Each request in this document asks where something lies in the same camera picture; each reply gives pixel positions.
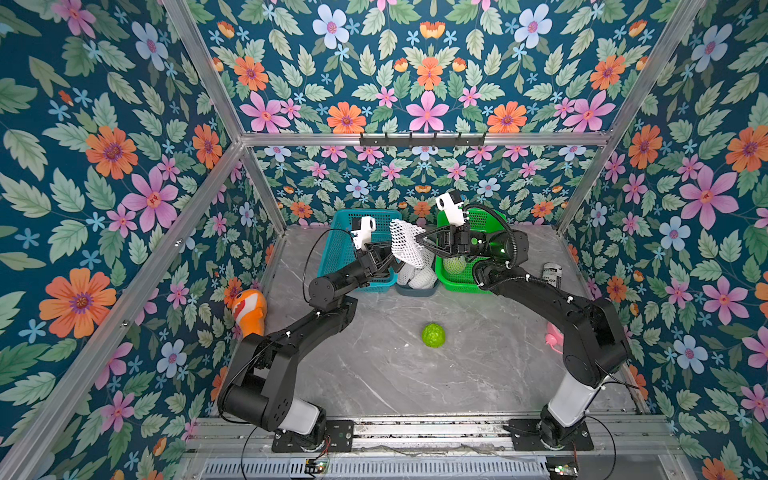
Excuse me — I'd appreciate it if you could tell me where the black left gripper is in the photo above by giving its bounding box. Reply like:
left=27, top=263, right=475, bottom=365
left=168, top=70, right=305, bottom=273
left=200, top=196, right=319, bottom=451
left=327, top=251, right=408, bottom=300

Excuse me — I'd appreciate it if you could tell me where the white foam net sleeve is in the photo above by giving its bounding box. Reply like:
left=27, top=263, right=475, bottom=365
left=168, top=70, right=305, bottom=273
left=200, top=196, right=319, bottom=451
left=442, top=256, right=467, bottom=276
left=389, top=219, right=434, bottom=269

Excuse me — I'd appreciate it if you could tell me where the green custard apple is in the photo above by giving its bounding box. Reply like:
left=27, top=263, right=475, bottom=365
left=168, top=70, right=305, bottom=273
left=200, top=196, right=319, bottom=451
left=421, top=323, right=446, bottom=348

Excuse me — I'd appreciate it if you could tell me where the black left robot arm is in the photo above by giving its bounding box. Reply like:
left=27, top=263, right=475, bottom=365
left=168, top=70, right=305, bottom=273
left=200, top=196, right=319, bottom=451
left=217, top=242, right=395, bottom=447

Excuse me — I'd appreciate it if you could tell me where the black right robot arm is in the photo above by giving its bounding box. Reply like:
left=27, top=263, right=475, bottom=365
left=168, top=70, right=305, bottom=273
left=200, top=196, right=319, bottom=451
left=398, top=205, right=631, bottom=450

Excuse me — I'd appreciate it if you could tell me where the grey bin of nets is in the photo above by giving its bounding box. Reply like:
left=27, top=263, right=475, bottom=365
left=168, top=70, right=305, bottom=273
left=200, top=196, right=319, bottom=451
left=394, top=284, right=439, bottom=298

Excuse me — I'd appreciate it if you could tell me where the pile of white foam nets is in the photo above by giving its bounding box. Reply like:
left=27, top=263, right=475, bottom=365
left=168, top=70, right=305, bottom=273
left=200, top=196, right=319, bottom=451
left=396, top=264, right=437, bottom=290

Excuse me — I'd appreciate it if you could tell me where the bright green plastic basket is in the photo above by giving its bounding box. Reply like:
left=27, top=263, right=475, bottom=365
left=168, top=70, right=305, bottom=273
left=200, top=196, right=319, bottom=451
left=436, top=204, right=524, bottom=293

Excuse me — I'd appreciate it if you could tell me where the teal plastic basket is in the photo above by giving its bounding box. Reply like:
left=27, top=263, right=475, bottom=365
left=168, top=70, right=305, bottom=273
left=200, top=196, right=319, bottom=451
left=317, top=209, right=402, bottom=276

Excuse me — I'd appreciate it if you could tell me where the striped drink can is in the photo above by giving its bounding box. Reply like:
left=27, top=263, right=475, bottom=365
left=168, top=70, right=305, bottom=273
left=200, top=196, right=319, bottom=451
left=541, top=262, right=563, bottom=288

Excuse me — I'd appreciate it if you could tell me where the orange clownfish toy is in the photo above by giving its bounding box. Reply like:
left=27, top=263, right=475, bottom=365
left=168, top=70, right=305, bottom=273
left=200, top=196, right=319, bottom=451
left=232, top=289, right=268, bottom=337

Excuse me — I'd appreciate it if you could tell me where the pink alarm clock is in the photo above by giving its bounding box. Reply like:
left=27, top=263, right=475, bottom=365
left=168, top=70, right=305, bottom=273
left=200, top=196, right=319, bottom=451
left=545, top=323, right=564, bottom=354

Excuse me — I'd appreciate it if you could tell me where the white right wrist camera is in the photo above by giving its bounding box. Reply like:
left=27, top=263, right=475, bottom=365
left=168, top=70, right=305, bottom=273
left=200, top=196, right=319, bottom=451
left=436, top=190, right=466, bottom=227

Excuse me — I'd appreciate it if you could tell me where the black hook rail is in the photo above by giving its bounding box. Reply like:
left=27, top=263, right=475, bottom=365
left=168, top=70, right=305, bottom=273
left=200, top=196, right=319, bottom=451
left=358, top=132, right=486, bottom=149

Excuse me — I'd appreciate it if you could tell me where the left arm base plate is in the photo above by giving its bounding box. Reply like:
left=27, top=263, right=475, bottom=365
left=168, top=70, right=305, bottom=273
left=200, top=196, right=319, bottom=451
left=271, top=419, right=355, bottom=454

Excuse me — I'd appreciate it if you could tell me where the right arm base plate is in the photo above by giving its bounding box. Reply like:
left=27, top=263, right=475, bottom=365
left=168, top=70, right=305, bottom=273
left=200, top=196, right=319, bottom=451
left=502, top=416, right=594, bottom=452

